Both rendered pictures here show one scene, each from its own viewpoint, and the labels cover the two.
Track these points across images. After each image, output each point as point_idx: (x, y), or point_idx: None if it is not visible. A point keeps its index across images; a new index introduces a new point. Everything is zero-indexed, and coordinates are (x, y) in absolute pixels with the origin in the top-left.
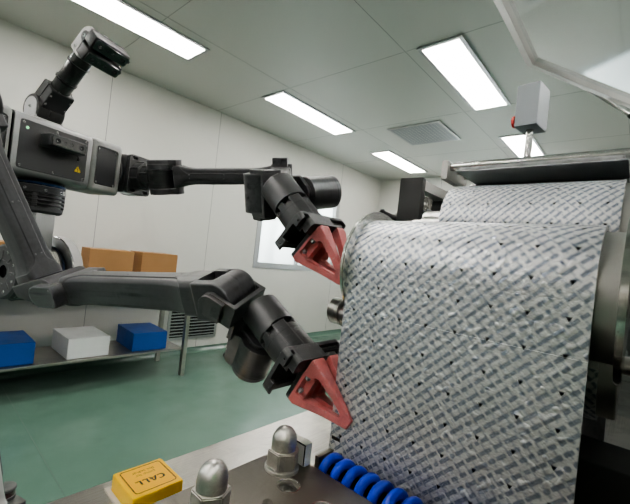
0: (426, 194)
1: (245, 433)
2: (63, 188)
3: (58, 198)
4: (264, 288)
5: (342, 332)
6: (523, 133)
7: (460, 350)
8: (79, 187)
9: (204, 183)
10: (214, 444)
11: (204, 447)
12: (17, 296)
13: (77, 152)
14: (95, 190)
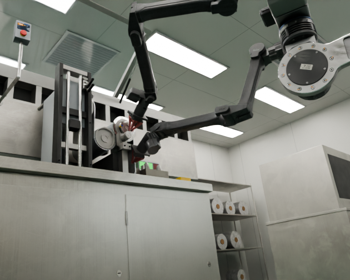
0: (76, 75)
1: (154, 176)
2: (279, 29)
3: (280, 38)
4: (149, 128)
5: (134, 144)
6: (19, 38)
7: None
8: (277, 20)
9: (190, 13)
10: (166, 178)
11: (169, 178)
12: (251, 118)
13: (262, 18)
14: (273, 14)
